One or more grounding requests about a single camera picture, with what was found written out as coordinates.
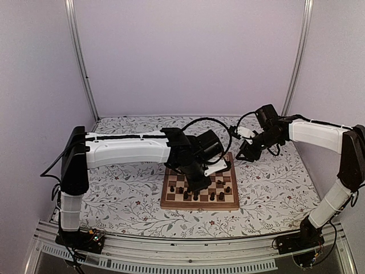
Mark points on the front aluminium rail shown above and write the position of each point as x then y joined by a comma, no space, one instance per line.
139,254

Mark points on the left aluminium frame post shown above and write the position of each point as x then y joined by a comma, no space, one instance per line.
73,26

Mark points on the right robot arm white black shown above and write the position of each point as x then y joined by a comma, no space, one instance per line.
332,152

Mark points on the aluminium frame post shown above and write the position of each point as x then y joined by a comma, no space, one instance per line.
73,26
303,36

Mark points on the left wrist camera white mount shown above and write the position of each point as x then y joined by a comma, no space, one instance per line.
220,166

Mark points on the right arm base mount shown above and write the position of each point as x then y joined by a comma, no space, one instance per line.
307,237

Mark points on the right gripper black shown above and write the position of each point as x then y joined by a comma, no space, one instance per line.
251,154

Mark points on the floral patterned table mat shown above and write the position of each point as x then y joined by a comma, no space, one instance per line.
275,193

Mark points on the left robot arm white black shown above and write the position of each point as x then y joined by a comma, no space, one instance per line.
88,150

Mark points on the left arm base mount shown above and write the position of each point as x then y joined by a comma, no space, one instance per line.
91,241

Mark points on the wooden chess board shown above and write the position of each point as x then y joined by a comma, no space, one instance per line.
174,200

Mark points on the right aluminium frame post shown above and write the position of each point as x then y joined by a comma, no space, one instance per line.
303,36

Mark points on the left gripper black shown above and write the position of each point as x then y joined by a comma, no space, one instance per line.
198,186

